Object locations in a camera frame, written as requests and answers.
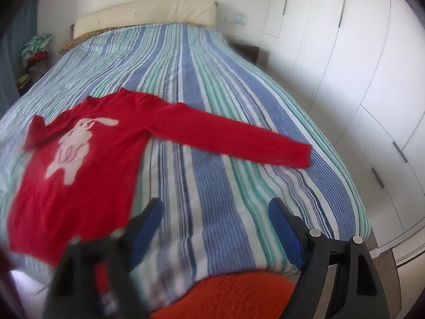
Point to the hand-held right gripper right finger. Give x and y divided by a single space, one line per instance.
287 232

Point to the orange textured cloth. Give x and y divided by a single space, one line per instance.
232 292

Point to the red sweater with white rabbit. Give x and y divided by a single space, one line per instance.
99 172

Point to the blue curtain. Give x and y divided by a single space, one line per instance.
18 59

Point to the wall switch panel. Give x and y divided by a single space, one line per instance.
237 18

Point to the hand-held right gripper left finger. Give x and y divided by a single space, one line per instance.
146 231

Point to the yellow patterned pillow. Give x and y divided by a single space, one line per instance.
74 43

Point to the white wardrobe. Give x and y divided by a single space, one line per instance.
358 56

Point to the dark wooden nightstand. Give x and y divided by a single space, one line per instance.
247 50

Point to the cream padded headboard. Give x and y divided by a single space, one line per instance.
149 11

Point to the blue green striped bedspread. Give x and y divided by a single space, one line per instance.
215 189

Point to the pile of colourful clothes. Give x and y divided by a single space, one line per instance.
36 53

